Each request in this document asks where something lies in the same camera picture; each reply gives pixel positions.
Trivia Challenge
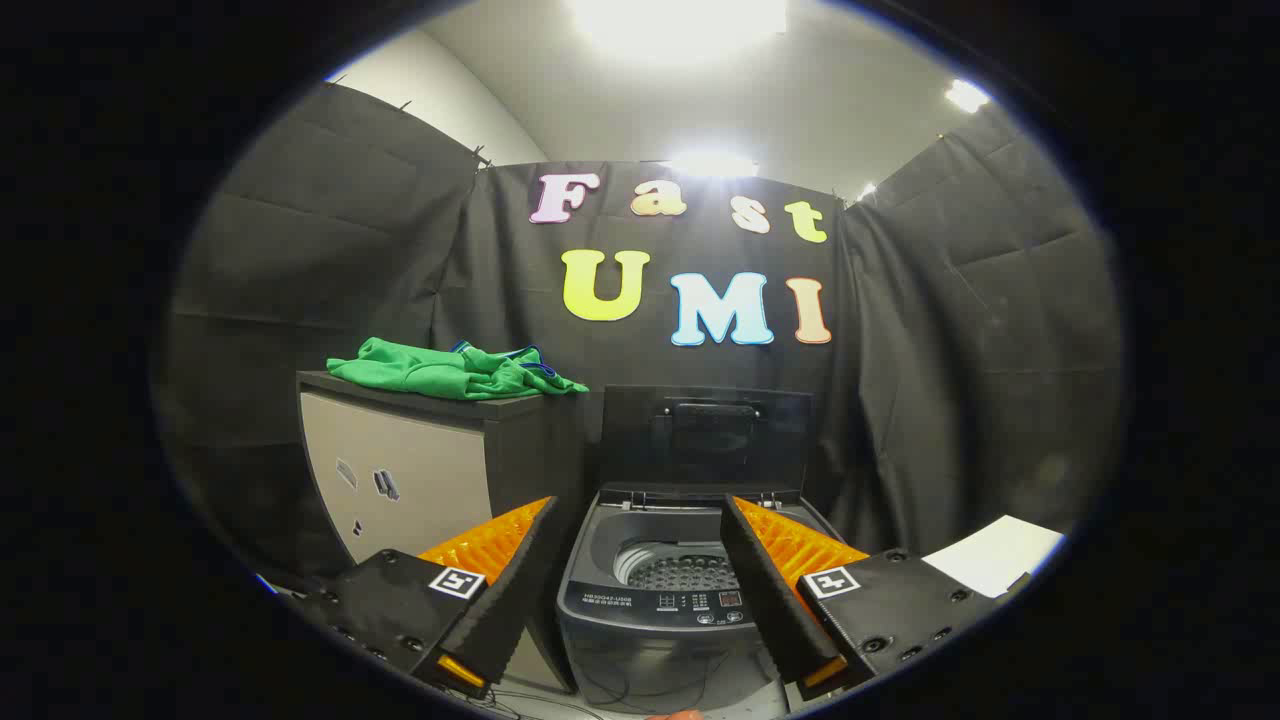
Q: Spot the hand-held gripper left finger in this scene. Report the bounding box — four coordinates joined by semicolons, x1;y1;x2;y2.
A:
300;495;562;701

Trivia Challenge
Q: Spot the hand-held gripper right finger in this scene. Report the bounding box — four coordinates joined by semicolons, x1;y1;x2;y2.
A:
720;493;1031;702

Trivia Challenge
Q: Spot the grey washing machine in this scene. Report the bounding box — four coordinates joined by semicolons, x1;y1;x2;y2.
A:
556;385;851;716

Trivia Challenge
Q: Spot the dark washing machine lid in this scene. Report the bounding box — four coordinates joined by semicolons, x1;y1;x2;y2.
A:
598;385;815;497

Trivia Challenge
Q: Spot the green polo shirt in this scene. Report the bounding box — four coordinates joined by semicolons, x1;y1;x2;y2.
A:
326;337;590;402

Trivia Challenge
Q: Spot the grey cabinet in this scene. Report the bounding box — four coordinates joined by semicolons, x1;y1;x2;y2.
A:
296;370;593;693

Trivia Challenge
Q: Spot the white flat panel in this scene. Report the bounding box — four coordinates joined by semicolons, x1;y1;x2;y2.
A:
920;515;1067;599

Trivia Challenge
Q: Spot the black backdrop cloth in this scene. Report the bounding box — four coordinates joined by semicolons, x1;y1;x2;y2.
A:
160;82;1126;601

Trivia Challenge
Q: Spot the large ceiling light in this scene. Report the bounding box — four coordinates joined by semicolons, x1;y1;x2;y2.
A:
565;0;791;63

